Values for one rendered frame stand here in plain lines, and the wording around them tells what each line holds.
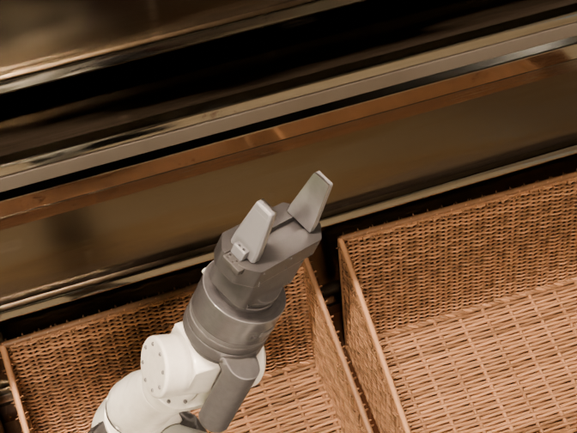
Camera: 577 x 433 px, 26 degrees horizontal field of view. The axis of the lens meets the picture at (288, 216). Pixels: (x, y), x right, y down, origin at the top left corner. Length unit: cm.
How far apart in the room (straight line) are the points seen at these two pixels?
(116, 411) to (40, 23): 51
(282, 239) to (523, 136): 107
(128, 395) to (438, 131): 89
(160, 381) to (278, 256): 20
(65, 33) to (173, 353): 54
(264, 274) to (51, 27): 60
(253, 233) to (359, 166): 98
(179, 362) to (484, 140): 103
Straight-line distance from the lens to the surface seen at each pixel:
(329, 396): 234
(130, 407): 145
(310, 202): 120
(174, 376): 128
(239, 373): 125
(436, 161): 216
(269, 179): 206
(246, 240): 115
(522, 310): 248
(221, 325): 122
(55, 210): 195
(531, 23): 177
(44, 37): 165
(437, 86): 202
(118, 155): 164
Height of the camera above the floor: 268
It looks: 55 degrees down
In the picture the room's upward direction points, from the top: straight up
